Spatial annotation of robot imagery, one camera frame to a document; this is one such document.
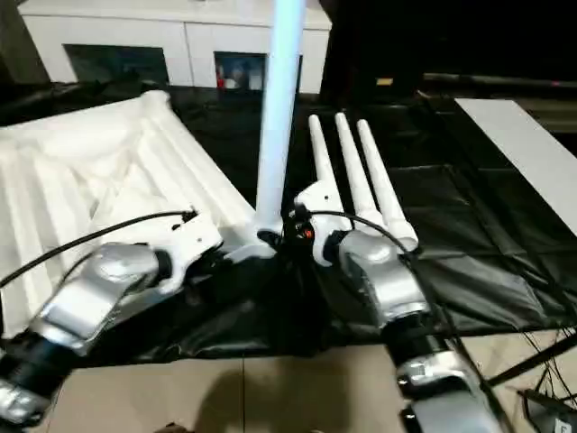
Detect white cabinet with glass doors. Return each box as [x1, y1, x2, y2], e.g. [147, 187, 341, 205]
[17, 0, 334, 97]

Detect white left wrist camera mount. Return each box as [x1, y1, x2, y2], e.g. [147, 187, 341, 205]
[155, 210, 225, 295]

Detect black power adapter white label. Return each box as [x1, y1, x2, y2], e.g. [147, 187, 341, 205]
[517, 388, 577, 433]

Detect black floor cables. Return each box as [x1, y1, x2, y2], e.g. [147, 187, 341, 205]
[517, 324, 577, 407]

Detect white plastic table leg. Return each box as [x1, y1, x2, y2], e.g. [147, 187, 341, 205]
[356, 118, 419, 253]
[334, 111, 396, 235]
[253, 0, 308, 248]
[307, 114, 337, 186]

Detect white flat board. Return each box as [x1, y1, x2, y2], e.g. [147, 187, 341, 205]
[453, 97, 577, 238]

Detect white plastic table top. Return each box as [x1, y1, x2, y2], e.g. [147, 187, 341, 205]
[0, 88, 277, 340]

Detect black work mat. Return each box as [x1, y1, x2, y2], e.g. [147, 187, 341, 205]
[0, 79, 577, 362]

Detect black metal stand frame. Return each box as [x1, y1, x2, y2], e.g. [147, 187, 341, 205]
[486, 332, 577, 388]

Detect black metal rail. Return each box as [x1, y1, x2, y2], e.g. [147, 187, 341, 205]
[421, 71, 577, 94]

